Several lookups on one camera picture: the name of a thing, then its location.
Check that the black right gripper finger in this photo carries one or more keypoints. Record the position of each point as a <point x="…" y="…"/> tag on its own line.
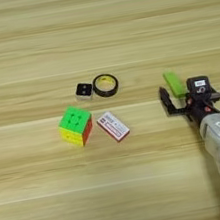
<point x="166" y="99"/>

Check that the green rectangular block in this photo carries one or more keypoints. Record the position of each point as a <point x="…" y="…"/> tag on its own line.
<point x="174" y="84"/>

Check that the small black and white cube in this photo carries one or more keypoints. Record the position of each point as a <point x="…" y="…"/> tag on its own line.
<point x="84" y="91"/>

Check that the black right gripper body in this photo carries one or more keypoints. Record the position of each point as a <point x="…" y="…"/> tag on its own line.
<point x="203" y="110"/>

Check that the red and white small box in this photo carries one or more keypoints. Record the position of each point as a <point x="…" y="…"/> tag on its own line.
<point x="113" y="126"/>

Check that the black tape roll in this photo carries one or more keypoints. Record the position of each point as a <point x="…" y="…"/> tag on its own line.
<point x="106" y="90"/>

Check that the colourful puzzle cube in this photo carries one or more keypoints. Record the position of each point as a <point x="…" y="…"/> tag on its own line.
<point x="74" y="124"/>

